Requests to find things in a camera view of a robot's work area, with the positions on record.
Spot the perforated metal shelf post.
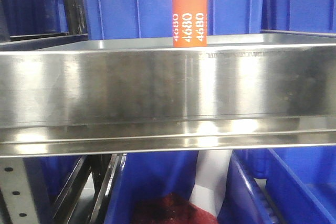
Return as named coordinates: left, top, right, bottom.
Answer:
left=1, top=158, right=39, bottom=223

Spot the orange cylindrical capacitor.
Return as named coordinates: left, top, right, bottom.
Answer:
left=172, top=0, right=208, bottom=48

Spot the large blue plastic bin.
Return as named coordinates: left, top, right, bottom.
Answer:
left=84, top=0, right=263, bottom=40

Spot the blue bin upper left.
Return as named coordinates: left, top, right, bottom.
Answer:
left=1, top=0, right=68, bottom=36

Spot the blue bin lower middle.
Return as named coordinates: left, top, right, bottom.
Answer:
left=104, top=151, right=198, bottom=223

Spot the blue bin lower right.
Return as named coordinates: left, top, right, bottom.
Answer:
left=217, top=146, right=335, bottom=223

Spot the black shelf upright frame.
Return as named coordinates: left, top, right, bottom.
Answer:
left=64, top=0, right=87, bottom=35

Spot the dark red material in bin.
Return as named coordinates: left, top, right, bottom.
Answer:
left=130, top=193, right=218, bottom=224

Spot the stainless steel shelf tray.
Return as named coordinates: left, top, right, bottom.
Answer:
left=1, top=32, right=335, bottom=157

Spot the blue bin upper right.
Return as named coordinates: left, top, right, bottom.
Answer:
left=261, top=0, right=335, bottom=33

